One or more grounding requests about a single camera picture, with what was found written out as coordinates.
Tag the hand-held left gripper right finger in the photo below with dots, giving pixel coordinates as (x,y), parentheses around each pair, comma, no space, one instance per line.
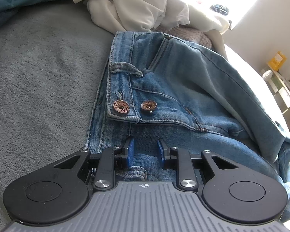
(161,154)

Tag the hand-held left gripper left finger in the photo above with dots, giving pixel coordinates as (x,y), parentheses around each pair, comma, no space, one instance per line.
(131,154)

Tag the blue jeans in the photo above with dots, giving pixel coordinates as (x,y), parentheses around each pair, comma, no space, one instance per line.
(195,82)

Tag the grey bag with dark clothes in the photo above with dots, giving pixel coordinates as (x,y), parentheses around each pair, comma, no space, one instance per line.
(220,8)

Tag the grey bed blanket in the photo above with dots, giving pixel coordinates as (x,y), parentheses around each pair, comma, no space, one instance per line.
(38,89)

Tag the beige knitted garment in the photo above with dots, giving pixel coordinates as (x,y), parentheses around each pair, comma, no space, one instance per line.
(191,35)

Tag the white woven vase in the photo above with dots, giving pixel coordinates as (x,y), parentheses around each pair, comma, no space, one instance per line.
(267,74)

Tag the wooden desk with white drawer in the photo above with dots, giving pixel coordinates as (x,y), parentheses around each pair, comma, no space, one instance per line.
(284,94)

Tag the white fluffy garment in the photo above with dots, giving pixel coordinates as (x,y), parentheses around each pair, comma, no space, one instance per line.
(207,19)

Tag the yellow box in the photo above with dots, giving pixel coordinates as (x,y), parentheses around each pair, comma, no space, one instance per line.
(277,60)

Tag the white thin shirt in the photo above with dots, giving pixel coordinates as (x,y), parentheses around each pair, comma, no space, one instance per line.
(135,4)

